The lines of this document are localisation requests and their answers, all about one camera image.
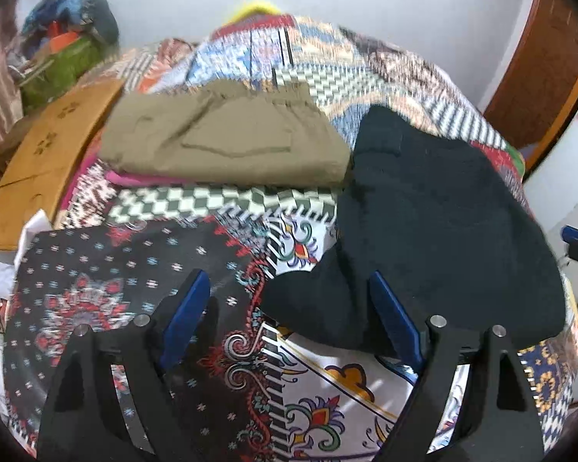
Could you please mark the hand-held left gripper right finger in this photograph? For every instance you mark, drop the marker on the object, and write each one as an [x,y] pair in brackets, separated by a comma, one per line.
[395,320]

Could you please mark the white cloth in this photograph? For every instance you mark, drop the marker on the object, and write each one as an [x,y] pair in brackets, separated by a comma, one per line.
[9,260]

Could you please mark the striped orange quilt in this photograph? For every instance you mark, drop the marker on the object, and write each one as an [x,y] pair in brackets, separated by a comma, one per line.
[154,62]

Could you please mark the patchwork patterned blanket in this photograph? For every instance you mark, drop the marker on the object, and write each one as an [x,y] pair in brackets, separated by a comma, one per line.
[250,250]

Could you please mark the black pants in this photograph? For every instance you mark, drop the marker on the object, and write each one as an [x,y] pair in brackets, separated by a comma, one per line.
[438,211]

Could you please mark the khaki pants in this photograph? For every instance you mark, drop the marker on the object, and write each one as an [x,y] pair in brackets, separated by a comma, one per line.
[231,139]

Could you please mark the pink cloth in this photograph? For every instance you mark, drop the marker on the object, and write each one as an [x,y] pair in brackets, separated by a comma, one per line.
[135,178]

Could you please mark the blue cloth bundle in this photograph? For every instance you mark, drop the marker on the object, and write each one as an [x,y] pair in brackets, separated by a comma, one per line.
[72,9]

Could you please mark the yellow pillow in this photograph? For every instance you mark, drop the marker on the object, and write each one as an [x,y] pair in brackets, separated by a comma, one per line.
[253,7]

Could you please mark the green patterned bag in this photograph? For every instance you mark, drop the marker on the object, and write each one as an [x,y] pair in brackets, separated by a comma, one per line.
[62,65]

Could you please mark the wooden lap board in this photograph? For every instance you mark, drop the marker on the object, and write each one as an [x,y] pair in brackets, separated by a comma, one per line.
[43,154]

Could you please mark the brown wooden door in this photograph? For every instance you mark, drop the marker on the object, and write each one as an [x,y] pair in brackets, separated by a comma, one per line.
[549,62]

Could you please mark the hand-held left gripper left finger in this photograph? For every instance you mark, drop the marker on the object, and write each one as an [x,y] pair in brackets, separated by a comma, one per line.
[188,315]

